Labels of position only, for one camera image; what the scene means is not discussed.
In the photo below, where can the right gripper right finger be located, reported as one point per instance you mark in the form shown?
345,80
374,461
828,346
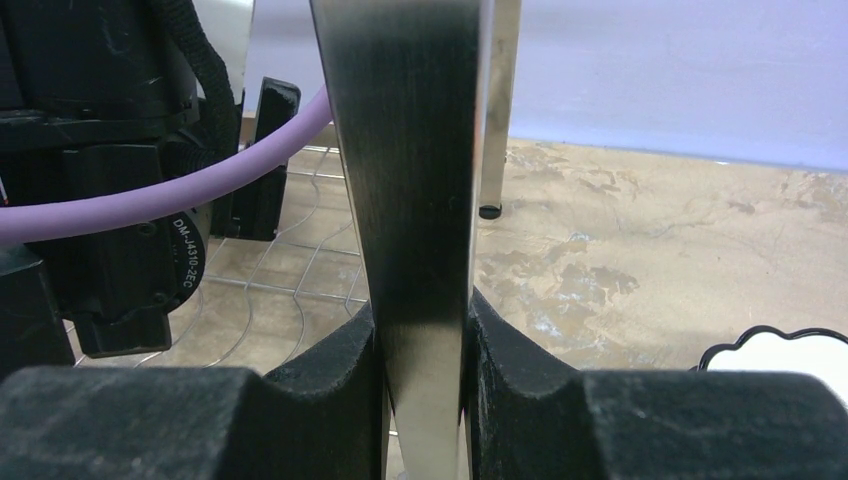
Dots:
532,416

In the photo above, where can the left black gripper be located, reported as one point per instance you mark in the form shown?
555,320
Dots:
265,166

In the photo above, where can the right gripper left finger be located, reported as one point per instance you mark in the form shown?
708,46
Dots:
321,415

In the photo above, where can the metal two-tier dish rack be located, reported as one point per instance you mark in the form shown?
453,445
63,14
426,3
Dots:
407,86

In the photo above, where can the white fluted bowl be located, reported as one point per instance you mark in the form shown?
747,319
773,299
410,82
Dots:
815,351

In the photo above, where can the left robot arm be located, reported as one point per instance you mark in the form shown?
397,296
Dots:
103,97

